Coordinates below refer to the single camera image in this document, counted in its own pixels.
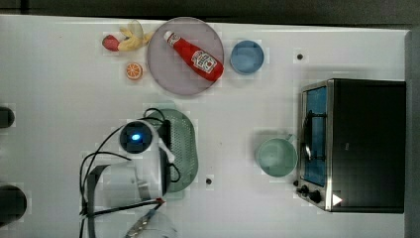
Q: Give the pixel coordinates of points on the green oval strainer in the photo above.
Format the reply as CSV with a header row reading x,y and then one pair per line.
x,y
179,134

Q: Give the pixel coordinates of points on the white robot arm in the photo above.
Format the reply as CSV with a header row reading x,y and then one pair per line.
x,y
141,179

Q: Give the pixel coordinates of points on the red ketchup bottle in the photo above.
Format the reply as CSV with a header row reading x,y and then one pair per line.
x,y
200,61

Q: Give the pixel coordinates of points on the grey round plate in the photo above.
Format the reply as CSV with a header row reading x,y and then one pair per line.
x,y
167,67

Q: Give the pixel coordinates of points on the blue bowl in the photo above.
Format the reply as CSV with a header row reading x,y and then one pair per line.
x,y
247,57

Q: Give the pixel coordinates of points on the green mug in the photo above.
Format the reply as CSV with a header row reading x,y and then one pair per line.
x,y
277,157

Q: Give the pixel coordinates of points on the orange slice toy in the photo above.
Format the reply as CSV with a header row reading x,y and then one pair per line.
x,y
134,71

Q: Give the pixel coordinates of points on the yellow toy banana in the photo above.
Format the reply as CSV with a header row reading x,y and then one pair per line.
x,y
135,37

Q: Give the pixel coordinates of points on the red toy strawberry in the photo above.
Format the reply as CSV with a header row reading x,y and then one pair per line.
x,y
110,43

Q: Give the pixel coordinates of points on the silver toaster oven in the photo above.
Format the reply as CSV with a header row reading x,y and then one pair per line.
x,y
352,144

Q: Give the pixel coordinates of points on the black cylinder upper left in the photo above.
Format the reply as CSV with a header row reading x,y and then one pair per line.
x,y
7,117

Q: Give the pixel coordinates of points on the black cylinder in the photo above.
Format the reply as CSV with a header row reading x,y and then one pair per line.
x,y
7,117
13,204

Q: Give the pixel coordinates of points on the black cylinder lower left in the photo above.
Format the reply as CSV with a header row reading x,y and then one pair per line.
x,y
13,204

